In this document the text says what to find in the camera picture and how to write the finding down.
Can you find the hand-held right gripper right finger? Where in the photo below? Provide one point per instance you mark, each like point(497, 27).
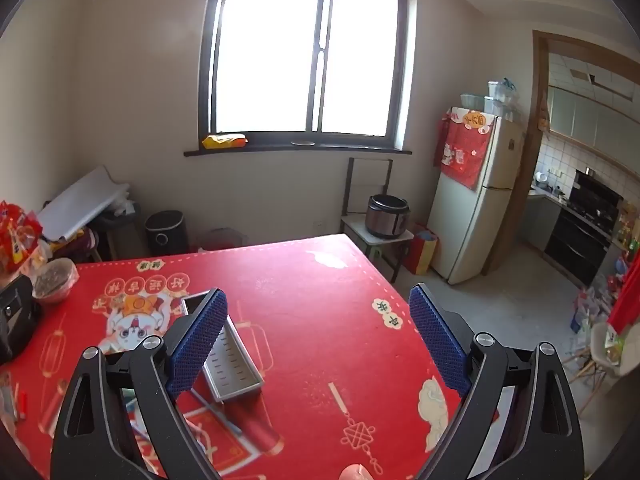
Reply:
point(440, 342)

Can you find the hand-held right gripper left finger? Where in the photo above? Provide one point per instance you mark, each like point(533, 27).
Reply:
point(197, 342)

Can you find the stainless steel utensil tray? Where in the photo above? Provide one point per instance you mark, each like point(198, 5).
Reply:
point(232, 370)

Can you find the person's right hand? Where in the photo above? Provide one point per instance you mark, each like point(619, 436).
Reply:
point(355, 474)

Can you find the red gift bag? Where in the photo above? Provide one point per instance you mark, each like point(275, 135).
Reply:
point(421, 252)

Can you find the white topped stool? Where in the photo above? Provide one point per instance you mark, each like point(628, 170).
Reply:
point(395, 242)

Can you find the black round bin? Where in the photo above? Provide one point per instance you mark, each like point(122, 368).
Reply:
point(166, 234)

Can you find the red printed table mat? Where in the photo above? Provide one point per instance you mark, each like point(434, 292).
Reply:
point(310, 320)

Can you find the white refrigerator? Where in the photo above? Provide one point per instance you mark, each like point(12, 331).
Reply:
point(465, 225)

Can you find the bowl covered with plastic wrap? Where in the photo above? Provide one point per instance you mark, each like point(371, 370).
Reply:
point(54, 280)

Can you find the white plastic chair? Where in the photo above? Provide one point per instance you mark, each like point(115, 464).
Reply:
point(605, 355)

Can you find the black kitchen stove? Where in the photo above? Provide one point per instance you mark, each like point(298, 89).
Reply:
point(582, 230)

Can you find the black tabletop appliance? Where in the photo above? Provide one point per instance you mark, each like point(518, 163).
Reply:
point(15, 320)

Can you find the red printed fridge cover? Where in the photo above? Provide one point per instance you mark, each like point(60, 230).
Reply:
point(462, 152)

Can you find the plain red cloth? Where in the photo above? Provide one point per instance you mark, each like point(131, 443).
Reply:
point(627, 300)

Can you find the yellow snack packet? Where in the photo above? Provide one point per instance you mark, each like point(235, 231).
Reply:
point(224, 141)

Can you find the red snack bag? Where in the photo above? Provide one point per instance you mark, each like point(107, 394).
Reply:
point(17, 235)

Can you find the small white dish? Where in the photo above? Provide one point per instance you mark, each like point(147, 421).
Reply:
point(303, 142)

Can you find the clear plastic storage box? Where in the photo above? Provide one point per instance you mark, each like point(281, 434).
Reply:
point(501, 100)
point(472, 101)

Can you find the dark framed window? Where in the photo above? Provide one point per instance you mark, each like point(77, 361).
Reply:
point(270, 50)

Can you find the wooden door frame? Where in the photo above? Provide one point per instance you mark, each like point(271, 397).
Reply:
point(539, 110)

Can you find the kitchen wall cabinet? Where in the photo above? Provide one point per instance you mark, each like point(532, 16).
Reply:
point(590, 115)

